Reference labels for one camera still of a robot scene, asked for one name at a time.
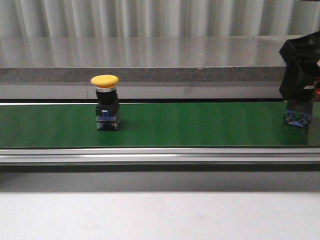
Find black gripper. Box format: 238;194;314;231
279;31;320;101

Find red push button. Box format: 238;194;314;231
283;85;316;128

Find yellow push button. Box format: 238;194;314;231
90;74;121;130

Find red object behind counter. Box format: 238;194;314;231
314;81;320;102

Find green conveyor belt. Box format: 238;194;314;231
0;102;320;148

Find grey speckled stone counter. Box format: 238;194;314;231
0;36;288;101

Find white pleated curtain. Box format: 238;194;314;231
0;0;320;38

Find aluminium conveyor side rail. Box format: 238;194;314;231
0;146;320;165

